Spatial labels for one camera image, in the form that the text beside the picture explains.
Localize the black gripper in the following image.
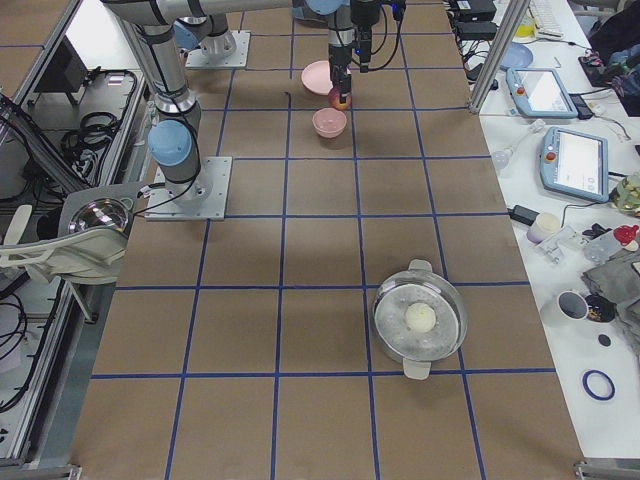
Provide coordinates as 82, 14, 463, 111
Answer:
328, 43, 373, 95

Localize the red apple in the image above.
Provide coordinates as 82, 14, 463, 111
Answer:
327, 88, 352, 111

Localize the pink bowl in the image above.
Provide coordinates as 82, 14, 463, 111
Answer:
312, 108, 347, 139

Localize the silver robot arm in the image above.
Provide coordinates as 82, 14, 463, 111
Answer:
103, 1, 303, 219
292, 1, 382, 106

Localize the pink plate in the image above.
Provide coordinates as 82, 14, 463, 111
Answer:
301, 60, 333, 96

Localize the blue plate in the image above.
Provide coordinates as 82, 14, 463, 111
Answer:
500, 42, 534, 71

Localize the upper blue teach pendant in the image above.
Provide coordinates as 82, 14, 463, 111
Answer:
505, 68, 578, 119

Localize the blue teach pendant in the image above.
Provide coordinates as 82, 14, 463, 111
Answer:
539, 127, 609, 203
505, 68, 578, 119

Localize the lower blue teach pendant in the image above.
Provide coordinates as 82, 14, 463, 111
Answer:
539, 127, 609, 203

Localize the steel steamer pot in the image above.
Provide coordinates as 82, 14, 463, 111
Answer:
372, 259, 469, 380

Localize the white steamed bun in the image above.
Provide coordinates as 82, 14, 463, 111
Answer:
404, 302, 437, 333

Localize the white mug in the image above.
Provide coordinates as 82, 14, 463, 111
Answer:
540, 290, 589, 327

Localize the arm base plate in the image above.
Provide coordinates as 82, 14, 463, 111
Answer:
186, 30, 251, 70
142, 156, 232, 221

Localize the aluminium frame post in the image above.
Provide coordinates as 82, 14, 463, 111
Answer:
468, 0, 529, 114

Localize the blue rubber ring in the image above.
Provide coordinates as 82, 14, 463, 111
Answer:
581, 368, 616, 402

